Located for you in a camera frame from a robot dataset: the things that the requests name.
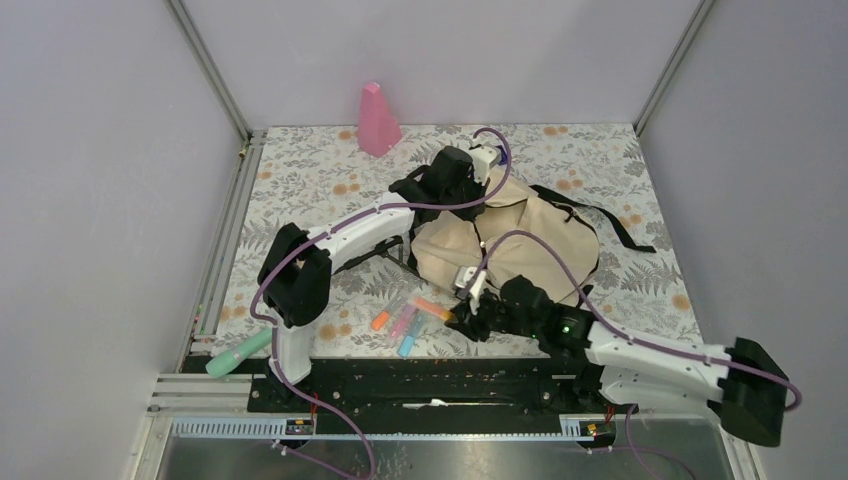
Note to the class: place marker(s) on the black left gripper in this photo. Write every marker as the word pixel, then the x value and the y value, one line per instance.
pixel 468 212

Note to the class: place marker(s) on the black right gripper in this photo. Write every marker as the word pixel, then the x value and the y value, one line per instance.
pixel 469 323

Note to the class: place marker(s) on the cream canvas backpack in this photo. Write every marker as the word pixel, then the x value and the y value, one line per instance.
pixel 448 244

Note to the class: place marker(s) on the orange yellow highlighter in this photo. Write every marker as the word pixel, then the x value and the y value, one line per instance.
pixel 433 309

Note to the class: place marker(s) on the light blue highlighter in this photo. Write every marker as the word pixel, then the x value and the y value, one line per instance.
pixel 411 335

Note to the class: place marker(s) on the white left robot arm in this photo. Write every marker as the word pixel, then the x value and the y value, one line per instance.
pixel 295 278

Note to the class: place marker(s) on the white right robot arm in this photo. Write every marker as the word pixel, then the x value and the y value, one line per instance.
pixel 740 387

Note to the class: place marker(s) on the pink cone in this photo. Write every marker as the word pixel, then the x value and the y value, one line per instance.
pixel 378 129

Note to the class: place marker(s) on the black folding tripod stand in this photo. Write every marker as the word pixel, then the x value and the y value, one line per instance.
pixel 391 249

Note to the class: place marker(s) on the pink highlighter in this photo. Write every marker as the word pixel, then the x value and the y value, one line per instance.
pixel 402 323

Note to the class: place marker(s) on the floral patterned table mat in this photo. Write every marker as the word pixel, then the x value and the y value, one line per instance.
pixel 316 175

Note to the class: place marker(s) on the mint green tube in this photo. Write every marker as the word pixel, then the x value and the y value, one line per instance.
pixel 226 362

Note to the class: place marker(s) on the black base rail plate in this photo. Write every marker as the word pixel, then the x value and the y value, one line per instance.
pixel 489 397

